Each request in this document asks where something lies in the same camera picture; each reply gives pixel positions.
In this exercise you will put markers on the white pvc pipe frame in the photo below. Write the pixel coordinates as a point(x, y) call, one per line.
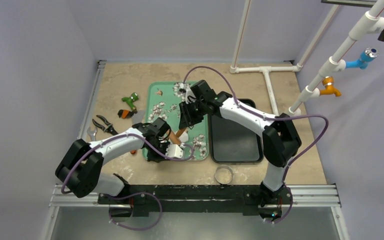
point(340, 35)

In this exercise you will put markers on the green garden hose nozzle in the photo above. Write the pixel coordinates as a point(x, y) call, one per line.
point(130, 100)

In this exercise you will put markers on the blue faucet tap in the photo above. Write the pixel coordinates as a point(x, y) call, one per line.
point(367, 56)

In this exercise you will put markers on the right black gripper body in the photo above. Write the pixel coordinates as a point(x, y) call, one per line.
point(188, 116)

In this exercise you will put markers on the silver open-end wrench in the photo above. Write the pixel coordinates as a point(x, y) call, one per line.
point(91, 132)

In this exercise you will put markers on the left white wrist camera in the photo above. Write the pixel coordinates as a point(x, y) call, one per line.
point(174, 152)

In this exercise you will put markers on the aluminium frame rail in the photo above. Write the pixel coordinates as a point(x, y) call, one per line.
point(53, 211)

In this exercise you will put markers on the black grey pliers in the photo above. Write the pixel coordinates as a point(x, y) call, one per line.
point(106, 127)

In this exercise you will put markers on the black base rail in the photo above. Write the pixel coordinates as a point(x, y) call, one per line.
point(248, 200)

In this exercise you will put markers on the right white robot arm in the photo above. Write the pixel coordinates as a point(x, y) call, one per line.
point(280, 139)

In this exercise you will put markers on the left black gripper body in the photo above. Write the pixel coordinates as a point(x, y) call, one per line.
point(152, 155)

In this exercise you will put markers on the orange faucet tap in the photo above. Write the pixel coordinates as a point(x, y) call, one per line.
point(329, 88)

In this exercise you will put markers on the green floral tray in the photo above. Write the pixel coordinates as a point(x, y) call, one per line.
point(163, 101)

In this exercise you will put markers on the metal scraper wooden handle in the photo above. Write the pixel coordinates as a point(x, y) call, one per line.
point(138, 117)

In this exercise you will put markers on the black baking tray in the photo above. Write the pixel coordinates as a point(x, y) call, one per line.
point(232, 143)

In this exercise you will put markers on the wooden rolling pin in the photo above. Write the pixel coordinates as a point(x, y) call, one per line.
point(179, 137)

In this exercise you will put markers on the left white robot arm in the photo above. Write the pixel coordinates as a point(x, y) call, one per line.
point(80, 170)

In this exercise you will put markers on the orange black hex key set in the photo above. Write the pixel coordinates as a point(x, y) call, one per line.
point(126, 114)

